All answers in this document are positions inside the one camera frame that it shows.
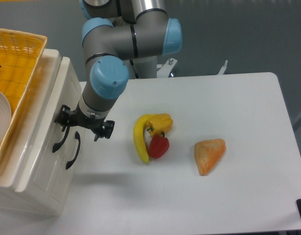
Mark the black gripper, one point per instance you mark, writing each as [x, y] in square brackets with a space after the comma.
[68, 118]

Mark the black top drawer handle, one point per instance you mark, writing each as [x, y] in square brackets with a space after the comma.
[58, 145]

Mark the black drawer handle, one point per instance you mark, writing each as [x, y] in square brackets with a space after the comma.
[76, 150]
[58, 145]

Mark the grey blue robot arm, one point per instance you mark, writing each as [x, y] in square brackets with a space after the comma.
[116, 31]

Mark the white drawer cabinet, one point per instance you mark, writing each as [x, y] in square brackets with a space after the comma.
[19, 148]

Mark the yellow banana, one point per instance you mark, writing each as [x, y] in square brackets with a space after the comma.
[138, 137]

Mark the yellow bell pepper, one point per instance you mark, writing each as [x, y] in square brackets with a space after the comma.
[159, 124]

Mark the red bell pepper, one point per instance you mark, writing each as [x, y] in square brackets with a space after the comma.
[158, 145]

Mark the white plate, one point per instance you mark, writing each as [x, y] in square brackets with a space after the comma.
[5, 115]

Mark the yellow woven basket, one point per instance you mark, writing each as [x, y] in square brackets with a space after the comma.
[20, 53]

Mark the orange triangular bread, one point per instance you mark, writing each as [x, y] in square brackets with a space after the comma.
[207, 153]

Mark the black bottom drawer handle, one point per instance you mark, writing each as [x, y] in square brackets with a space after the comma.
[76, 150]

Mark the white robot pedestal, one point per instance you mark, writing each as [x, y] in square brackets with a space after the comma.
[149, 68]

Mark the white table clamp bracket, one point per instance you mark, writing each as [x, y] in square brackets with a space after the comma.
[223, 68]

